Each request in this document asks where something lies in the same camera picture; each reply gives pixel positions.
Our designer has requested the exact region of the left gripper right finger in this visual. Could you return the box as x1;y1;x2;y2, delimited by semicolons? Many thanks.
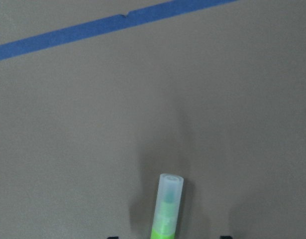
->
219;236;232;239

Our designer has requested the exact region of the green highlighter pen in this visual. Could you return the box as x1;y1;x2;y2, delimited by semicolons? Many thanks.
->
150;173;184;239

